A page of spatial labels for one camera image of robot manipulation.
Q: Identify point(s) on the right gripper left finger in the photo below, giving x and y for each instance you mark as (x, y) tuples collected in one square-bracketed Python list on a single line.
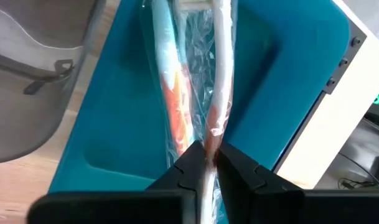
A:
[(164, 205)]

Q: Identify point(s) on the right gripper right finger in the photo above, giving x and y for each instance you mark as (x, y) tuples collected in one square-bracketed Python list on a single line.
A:
[(254, 202)]

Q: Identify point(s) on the toothbrushes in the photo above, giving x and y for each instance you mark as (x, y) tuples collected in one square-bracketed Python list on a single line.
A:
[(223, 62)]

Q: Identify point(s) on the orange toothbrush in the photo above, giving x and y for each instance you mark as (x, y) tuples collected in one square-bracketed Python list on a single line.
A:
[(165, 46)]

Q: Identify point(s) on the teal plastic bin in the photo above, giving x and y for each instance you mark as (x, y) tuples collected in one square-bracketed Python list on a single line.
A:
[(270, 77)]

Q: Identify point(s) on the clear grey plastic bin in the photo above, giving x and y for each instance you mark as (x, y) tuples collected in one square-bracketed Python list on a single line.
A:
[(21, 124)]

